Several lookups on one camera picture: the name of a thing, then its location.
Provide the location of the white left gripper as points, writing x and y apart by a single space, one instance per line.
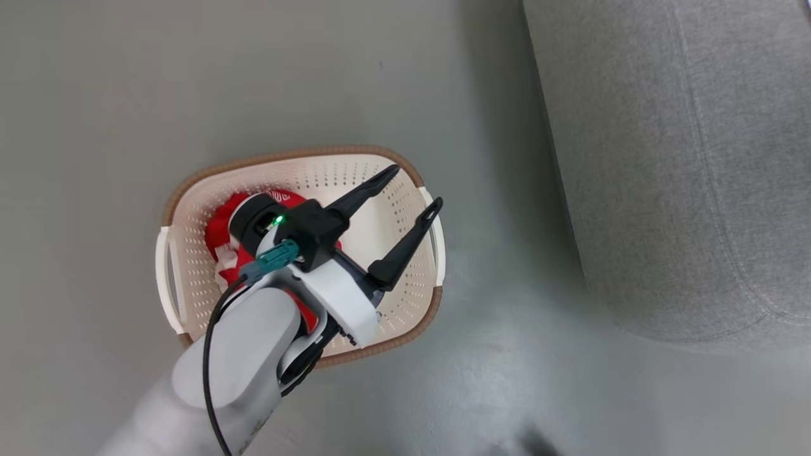
345 297

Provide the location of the red and white garment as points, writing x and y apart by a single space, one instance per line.
218 231

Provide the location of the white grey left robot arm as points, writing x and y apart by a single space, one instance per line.
247 354

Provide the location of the grey fabric sofa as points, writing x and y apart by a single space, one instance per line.
684 158

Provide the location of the cream perforated laundry basket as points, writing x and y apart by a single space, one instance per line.
380 228

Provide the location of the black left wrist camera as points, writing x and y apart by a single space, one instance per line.
317 234

